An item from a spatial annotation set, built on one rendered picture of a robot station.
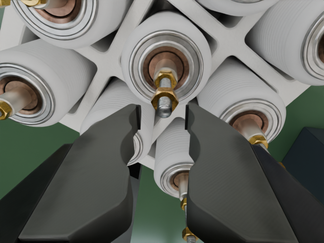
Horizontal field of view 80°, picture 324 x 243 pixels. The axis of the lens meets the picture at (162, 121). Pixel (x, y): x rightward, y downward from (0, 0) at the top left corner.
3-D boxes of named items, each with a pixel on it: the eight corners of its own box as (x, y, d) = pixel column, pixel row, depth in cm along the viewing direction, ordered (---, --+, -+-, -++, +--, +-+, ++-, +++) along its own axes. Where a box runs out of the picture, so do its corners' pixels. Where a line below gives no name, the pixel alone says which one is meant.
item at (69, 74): (60, 76, 40) (-7, 126, 24) (51, 25, 35) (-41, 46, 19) (107, 82, 40) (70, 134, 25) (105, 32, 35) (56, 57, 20)
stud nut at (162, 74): (163, 65, 17) (162, 68, 16) (179, 75, 17) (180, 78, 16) (152, 84, 18) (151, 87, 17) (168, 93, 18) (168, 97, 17)
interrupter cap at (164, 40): (140, 17, 18) (139, 17, 17) (215, 44, 19) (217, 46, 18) (122, 90, 22) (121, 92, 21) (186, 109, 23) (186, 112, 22)
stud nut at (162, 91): (161, 81, 14) (161, 85, 13) (182, 93, 14) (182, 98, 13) (148, 102, 14) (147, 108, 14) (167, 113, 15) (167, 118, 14)
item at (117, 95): (155, 111, 43) (148, 173, 28) (112, 106, 43) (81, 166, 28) (160, 69, 38) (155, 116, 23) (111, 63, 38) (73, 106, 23)
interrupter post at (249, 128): (245, 113, 23) (256, 129, 20) (261, 122, 23) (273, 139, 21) (232, 128, 24) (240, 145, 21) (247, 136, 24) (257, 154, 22)
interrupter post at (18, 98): (15, 102, 23) (-6, 117, 20) (9, 83, 22) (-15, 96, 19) (36, 105, 23) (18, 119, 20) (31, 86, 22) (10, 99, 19)
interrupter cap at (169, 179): (202, 198, 31) (203, 202, 31) (156, 191, 31) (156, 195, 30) (218, 164, 27) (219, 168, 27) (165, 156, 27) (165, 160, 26)
